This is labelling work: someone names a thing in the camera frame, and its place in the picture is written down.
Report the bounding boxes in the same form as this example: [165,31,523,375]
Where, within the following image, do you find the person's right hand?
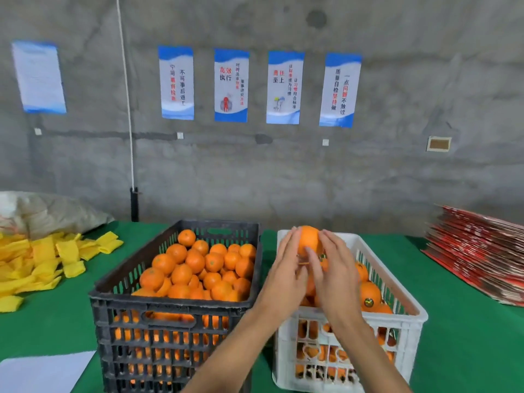
[305,229,363,324]

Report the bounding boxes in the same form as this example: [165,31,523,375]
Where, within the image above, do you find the person's left hand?
[254,227,311,328]

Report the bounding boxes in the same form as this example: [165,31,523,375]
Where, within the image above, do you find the heap of labelled oranges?
[295,256,398,382]

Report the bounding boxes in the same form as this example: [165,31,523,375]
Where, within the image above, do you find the single orange fruit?
[296,225,324,259]

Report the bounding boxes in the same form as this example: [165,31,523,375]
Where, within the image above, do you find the white plastic crate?
[272,230,429,393]

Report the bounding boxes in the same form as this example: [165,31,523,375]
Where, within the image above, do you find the pile of oranges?
[115,229,257,382]

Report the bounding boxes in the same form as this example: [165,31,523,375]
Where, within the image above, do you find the black plastic crate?
[88,220,265,393]

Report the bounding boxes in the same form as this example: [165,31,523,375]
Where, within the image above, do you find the person's right forearm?
[331,311,414,393]

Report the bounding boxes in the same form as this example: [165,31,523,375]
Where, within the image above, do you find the person's left forearm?
[182,311,283,393]

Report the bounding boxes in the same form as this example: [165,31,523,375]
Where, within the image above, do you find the stack of red cardboard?
[422,206,524,308]

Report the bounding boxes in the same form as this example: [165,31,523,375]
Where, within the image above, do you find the green felt table cover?
[0,221,524,393]

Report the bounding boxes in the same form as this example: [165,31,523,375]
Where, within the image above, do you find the white pole with black base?
[115,0,141,222]

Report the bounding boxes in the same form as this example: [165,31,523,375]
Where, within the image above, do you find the beige woven sack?
[0,190,116,240]

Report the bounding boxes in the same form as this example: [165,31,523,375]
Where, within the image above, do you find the pile of yellow bags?
[0,230,124,313]

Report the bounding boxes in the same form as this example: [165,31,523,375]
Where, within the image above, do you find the white printed paper sheet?
[0,350,98,393]

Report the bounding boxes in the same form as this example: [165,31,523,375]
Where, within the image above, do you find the white notice with blue border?
[11,40,67,115]

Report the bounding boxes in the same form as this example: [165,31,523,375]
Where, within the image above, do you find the beige wall plate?
[426,135,453,153]

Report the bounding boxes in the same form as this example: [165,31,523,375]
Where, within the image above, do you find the blue white wall poster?
[213,49,251,123]
[318,53,363,128]
[266,50,306,125]
[158,45,196,121]

